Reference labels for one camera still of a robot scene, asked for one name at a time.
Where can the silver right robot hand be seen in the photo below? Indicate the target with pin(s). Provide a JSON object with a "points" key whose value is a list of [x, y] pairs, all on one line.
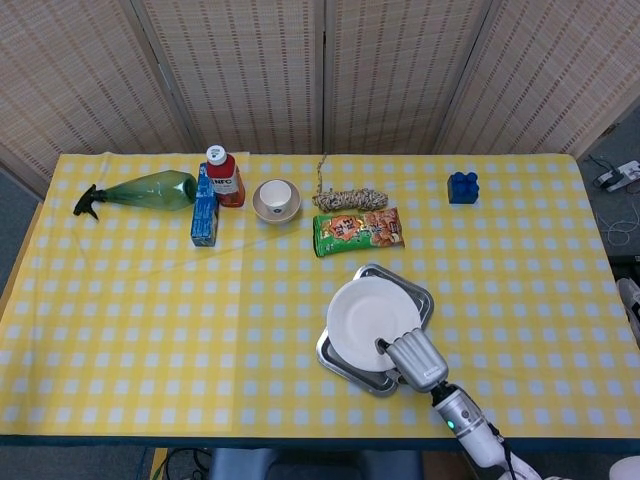
{"points": [[417, 360]]}

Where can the white paper plate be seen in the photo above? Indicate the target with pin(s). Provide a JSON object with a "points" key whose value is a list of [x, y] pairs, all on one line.
{"points": [[365, 315]]}

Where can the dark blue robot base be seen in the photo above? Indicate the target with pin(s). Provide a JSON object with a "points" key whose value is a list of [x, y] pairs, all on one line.
{"points": [[300, 465]]}

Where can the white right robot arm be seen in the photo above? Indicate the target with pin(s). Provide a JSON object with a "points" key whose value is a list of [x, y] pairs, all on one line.
{"points": [[465, 425]]}

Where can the silver metal tray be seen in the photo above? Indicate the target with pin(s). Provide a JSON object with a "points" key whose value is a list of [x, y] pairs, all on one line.
{"points": [[417, 296]]}

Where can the green snack bag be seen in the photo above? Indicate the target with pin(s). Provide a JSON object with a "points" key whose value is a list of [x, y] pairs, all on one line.
{"points": [[350, 232]]}

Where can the blue toy building brick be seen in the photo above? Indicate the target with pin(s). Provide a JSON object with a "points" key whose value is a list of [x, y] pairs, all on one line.
{"points": [[462, 190]]}

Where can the beige bowl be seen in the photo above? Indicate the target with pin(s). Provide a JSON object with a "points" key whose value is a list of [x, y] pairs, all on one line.
{"points": [[277, 218]]}

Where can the white flower-print paper cup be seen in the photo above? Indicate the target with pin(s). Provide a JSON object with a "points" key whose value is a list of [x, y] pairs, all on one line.
{"points": [[275, 194]]}

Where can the grey sneaker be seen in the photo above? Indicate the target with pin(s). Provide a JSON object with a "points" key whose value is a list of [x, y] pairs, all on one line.
{"points": [[631, 305]]}

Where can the blue cardboard box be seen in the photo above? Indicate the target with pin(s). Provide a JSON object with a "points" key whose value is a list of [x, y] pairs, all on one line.
{"points": [[204, 225]]}

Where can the red NFC juice bottle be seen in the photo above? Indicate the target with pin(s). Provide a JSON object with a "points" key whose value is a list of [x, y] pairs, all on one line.
{"points": [[225, 185]]}

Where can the yellow checkered tablecloth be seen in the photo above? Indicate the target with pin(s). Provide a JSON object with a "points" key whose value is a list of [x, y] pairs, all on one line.
{"points": [[150, 325]]}

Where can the white power strip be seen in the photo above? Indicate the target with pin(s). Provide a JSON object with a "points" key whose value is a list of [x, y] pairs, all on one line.
{"points": [[617, 175]]}

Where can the woven folding screen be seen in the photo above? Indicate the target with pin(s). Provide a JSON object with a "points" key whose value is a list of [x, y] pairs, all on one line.
{"points": [[400, 75]]}

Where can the green plastic spray bottle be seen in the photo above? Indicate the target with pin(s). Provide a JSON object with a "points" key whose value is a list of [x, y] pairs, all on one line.
{"points": [[150, 192]]}

